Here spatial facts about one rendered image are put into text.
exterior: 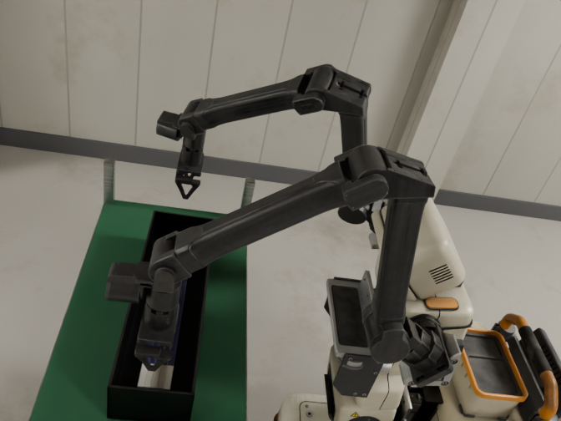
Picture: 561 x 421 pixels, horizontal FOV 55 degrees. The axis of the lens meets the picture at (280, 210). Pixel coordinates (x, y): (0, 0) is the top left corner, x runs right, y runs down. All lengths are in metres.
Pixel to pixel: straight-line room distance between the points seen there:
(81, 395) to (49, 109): 2.53
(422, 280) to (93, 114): 2.69
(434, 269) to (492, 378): 0.54
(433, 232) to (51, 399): 0.88
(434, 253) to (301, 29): 2.24
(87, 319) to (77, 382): 0.18
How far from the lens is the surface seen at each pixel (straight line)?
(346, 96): 1.16
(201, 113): 1.35
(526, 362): 1.78
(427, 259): 1.17
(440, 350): 1.19
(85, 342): 1.38
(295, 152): 3.57
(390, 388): 1.51
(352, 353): 1.33
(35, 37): 3.44
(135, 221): 1.70
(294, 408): 2.14
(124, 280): 1.00
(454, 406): 1.67
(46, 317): 2.71
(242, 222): 0.89
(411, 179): 0.86
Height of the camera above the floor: 2.03
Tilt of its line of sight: 36 degrees down
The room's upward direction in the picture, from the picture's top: 14 degrees clockwise
